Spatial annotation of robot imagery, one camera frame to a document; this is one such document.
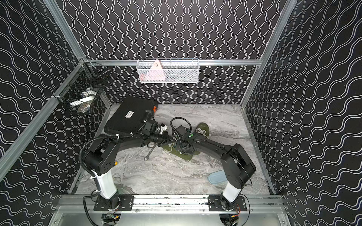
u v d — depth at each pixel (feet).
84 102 2.40
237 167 1.49
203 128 3.24
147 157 3.01
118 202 2.38
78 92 2.97
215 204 2.40
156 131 2.83
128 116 3.39
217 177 2.74
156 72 2.96
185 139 2.18
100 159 1.63
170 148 2.89
